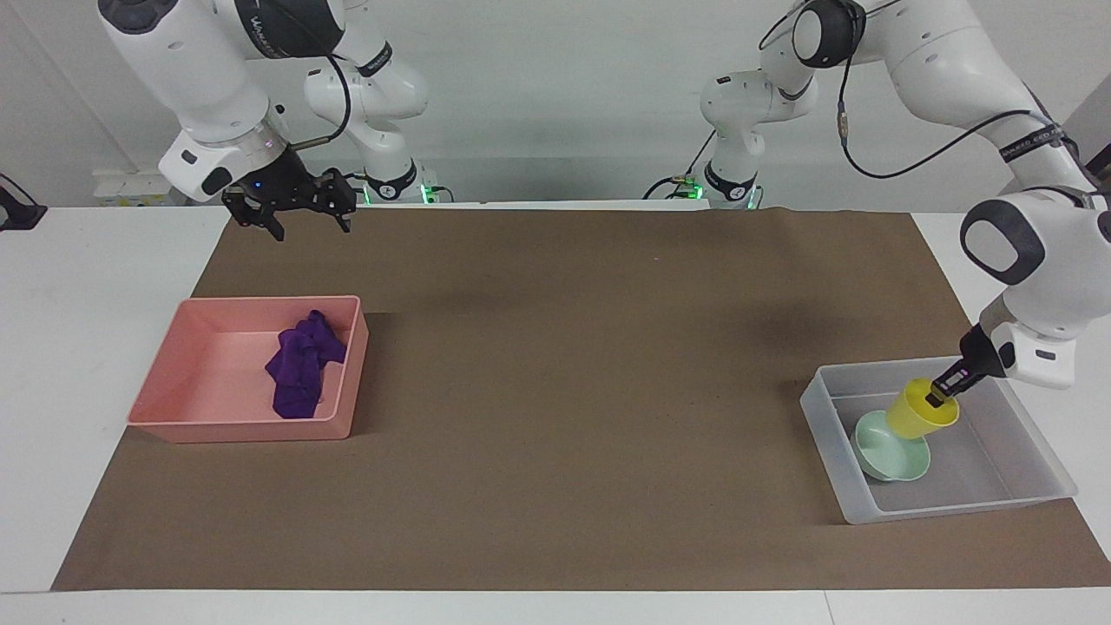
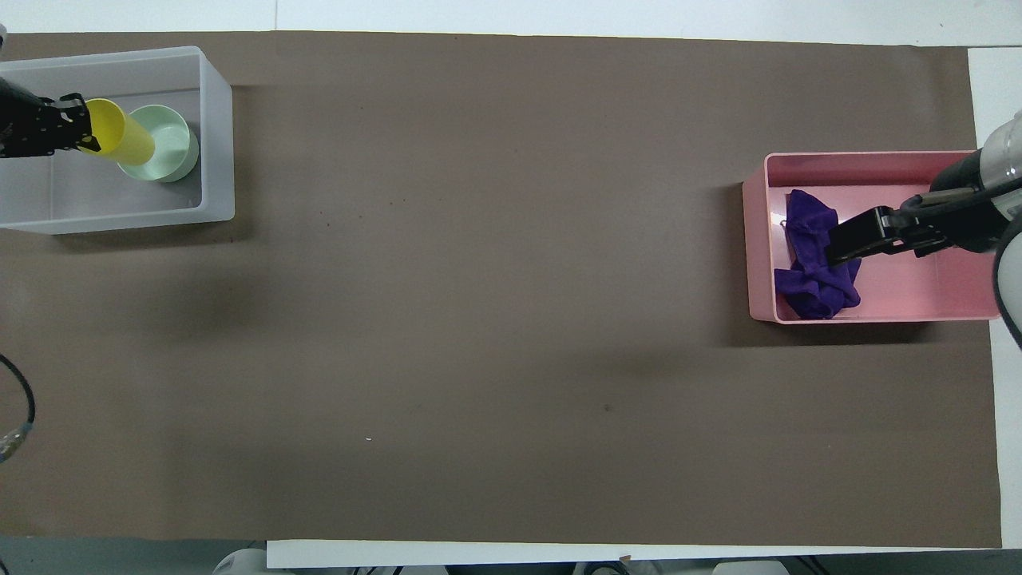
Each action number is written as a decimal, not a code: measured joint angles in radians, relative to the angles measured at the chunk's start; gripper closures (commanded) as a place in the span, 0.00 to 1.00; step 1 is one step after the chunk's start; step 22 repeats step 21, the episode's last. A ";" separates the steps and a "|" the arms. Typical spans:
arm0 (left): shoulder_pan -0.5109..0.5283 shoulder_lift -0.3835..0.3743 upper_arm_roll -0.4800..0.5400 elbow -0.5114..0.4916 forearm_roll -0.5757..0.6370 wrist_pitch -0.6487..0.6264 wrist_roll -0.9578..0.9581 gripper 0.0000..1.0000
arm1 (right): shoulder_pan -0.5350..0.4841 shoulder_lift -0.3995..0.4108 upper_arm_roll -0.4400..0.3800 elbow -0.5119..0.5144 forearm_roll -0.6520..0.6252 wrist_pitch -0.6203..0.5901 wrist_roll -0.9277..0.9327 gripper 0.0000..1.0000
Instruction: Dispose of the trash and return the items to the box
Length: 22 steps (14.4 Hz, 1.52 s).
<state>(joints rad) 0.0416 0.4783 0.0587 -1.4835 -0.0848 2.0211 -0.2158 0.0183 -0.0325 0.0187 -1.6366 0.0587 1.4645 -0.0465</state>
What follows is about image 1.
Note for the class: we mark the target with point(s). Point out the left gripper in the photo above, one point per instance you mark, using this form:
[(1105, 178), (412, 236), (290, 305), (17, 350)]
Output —
[(976, 356)]

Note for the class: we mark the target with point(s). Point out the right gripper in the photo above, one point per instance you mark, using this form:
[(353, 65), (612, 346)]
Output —
[(282, 180)]

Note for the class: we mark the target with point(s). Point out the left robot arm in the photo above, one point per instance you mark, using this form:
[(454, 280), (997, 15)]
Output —
[(946, 52)]

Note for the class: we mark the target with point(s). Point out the light green bowl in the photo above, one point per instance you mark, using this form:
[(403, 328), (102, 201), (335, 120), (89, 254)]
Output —
[(890, 458)]

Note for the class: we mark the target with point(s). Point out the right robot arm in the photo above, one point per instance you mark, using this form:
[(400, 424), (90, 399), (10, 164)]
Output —
[(191, 78)]

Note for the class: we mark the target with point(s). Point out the purple crumpled cloth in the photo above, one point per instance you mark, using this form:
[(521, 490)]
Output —
[(299, 369)]

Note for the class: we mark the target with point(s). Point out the pink plastic box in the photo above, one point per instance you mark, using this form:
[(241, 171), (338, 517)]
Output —
[(217, 373)]

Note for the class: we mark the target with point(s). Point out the yellow plastic cup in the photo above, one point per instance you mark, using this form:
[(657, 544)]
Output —
[(911, 417)]

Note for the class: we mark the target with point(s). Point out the translucent grey plastic box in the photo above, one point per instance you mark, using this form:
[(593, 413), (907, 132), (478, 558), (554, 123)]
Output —
[(981, 460)]

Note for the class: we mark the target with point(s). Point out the black stand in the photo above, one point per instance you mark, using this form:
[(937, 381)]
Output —
[(17, 213)]

